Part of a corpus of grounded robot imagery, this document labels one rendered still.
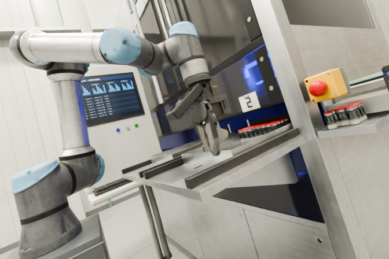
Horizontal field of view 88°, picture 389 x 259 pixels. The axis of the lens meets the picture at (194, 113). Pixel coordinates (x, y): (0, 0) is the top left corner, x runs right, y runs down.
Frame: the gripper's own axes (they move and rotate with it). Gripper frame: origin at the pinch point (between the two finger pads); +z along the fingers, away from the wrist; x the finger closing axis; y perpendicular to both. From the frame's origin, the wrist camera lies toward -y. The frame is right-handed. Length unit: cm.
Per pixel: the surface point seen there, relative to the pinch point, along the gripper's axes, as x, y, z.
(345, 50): -12, 68, -20
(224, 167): -7.9, -3.7, 2.6
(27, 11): 363, -40, -286
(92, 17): 383, 69, -296
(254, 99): 4.3, 26.9, -11.0
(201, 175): -7.9, -9.8, 2.1
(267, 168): -2.3, 15.1, 9.9
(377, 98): -24.8, 37.9, -1.0
